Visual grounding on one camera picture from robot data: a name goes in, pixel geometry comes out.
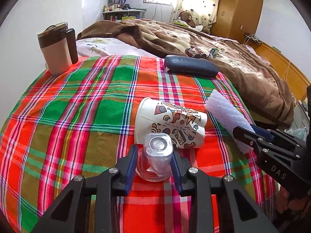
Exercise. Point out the printed white paper cup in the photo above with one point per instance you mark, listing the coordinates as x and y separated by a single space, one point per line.
165 119

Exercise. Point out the spotted yellow curtain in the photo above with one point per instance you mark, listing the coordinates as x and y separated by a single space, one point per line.
199 0

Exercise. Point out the white shelf desk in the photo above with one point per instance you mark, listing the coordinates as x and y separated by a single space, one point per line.
124 15

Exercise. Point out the brown fleece blanket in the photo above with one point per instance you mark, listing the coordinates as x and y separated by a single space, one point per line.
255 77

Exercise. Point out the dark blue glasses case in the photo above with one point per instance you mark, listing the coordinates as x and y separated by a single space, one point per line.
192 66

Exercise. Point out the red green plaid tablecloth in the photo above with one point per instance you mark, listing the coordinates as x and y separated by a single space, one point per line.
73 106

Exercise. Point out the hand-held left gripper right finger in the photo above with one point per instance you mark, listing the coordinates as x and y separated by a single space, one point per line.
176 172

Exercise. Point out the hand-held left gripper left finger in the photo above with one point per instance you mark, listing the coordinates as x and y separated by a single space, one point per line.
131 167

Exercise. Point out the small green box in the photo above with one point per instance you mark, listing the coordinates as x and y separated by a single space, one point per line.
213 52

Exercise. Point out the clear plastic bottle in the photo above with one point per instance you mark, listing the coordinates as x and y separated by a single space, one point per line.
158 148

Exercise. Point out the wooden headboard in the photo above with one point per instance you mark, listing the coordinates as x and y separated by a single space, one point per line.
279 58

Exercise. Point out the beige brown thermos mug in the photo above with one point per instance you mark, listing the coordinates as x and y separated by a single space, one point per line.
55 55

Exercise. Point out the row of small bottles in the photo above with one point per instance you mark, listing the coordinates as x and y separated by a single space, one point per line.
113 6

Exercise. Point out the white floral bedsheet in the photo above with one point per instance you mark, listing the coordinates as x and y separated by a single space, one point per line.
109 46

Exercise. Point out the dark snack packets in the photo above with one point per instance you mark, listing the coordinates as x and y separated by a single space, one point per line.
195 53

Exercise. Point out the brown teddy bear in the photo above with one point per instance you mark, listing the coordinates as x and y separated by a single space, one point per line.
185 17

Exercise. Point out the white foam sheet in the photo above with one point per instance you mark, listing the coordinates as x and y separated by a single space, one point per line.
223 111

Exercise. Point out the white green plastic bag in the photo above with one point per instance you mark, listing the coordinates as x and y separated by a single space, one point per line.
297 133

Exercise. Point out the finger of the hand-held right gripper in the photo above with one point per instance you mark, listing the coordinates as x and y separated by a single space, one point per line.
245 137
264 134

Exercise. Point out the wooden wardrobe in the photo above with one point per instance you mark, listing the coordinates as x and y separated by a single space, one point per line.
238 12

